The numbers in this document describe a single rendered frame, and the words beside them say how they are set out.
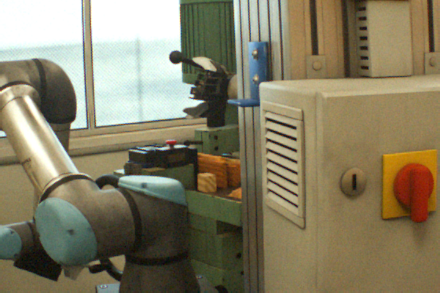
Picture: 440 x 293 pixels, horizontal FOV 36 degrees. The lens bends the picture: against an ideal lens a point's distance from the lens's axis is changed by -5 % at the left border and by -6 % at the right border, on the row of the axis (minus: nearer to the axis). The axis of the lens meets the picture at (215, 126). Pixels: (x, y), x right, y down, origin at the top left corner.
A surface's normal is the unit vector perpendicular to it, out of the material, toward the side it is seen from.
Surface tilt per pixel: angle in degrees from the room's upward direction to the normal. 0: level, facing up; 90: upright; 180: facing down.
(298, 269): 90
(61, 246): 94
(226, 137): 90
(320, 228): 90
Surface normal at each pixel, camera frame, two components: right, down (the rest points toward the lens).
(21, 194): 0.49, 0.09
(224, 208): -0.79, 0.11
